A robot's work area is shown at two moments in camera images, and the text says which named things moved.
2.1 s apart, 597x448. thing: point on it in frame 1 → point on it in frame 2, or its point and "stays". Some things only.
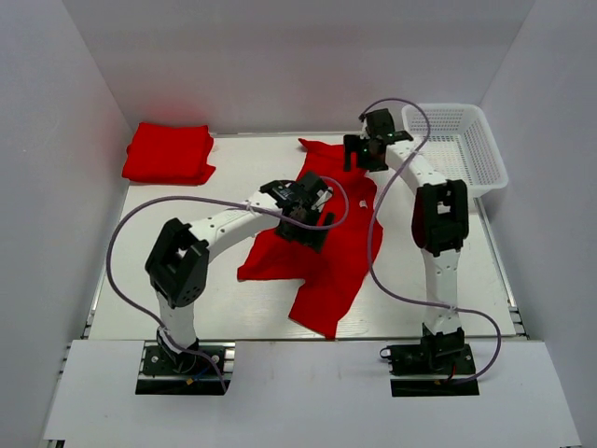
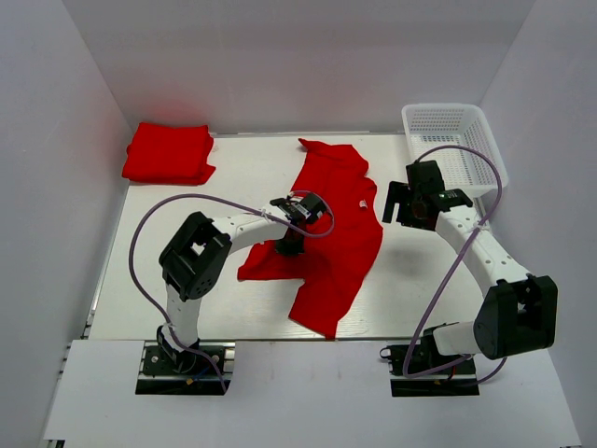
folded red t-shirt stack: [172, 154] stays
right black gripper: [354, 144] → [399, 192]
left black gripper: [309, 237] → [290, 249]
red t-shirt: [328, 276] stays
